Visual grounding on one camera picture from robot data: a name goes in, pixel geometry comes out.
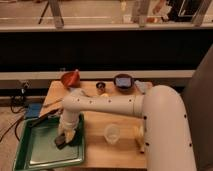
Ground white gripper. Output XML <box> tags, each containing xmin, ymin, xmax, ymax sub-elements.
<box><xmin>58</xmin><ymin>113</ymin><xmax>79</xmax><ymax>143</ymax></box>

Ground dark eraser block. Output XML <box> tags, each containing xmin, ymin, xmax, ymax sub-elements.
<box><xmin>54</xmin><ymin>134</ymin><xmax>67</xmax><ymax>149</ymax></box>

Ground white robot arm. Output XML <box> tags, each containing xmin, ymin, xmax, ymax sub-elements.
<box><xmin>59</xmin><ymin>85</ymin><xmax>197</xmax><ymax>171</ymax></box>

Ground green plastic tray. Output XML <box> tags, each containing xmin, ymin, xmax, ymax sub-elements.
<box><xmin>13</xmin><ymin>115</ymin><xmax>85</xmax><ymax>171</ymax></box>

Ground blue box on floor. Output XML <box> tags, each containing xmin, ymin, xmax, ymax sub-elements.
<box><xmin>25</xmin><ymin>103</ymin><xmax>42</xmax><ymax>118</ymax></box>

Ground red yellow apple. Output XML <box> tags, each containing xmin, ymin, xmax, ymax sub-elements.
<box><xmin>100</xmin><ymin>93</ymin><xmax>109</xmax><ymax>97</ymax></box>

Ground orange plastic funnel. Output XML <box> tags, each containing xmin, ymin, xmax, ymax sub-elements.
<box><xmin>61</xmin><ymin>69</ymin><xmax>80</xmax><ymax>88</ymax></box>

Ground yellow corn husk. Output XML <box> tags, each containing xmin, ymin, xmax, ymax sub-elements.
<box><xmin>134</xmin><ymin>126</ymin><xmax>145</xmax><ymax>153</ymax></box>

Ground dark bowl with blue cloth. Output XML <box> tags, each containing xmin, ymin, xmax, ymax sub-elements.
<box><xmin>113</xmin><ymin>74</ymin><xmax>133</xmax><ymax>91</ymax></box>

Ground clear plastic bag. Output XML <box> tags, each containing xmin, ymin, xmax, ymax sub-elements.
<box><xmin>135</xmin><ymin>80</ymin><xmax>151</xmax><ymax>94</ymax></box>

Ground black handled brush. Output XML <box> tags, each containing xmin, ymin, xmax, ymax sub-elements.
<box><xmin>29</xmin><ymin>108</ymin><xmax>62</xmax><ymax>128</ymax></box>

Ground black cables on floor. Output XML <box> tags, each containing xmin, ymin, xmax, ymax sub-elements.
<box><xmin>0</xmin><ymin>83</ymin><xmax>31</xmax><ymax>143</ymax></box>

